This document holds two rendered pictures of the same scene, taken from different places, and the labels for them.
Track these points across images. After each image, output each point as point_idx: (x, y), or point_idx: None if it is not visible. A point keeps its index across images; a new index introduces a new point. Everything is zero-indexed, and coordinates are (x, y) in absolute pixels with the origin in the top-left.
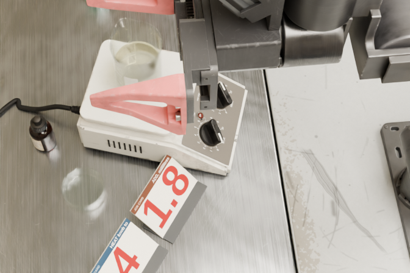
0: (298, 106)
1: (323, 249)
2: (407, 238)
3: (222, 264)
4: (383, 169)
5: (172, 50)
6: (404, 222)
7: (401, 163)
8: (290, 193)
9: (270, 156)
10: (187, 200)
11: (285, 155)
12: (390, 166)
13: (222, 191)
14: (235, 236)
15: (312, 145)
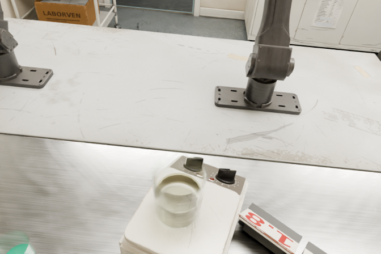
0: (194, 138)
1: (295, 148)
2: (286, 111)
3: (313, 206)
4: (242, 111)
5: (122, 204)
6: (276, 109)
7: (241, 101)
8: (257, 156)
9: (229, 160)
10: (265, 219)
11: (229, 152)
12: (242, 106)
13: (255, 194)
14: (291, 193)
15: (223, 137)
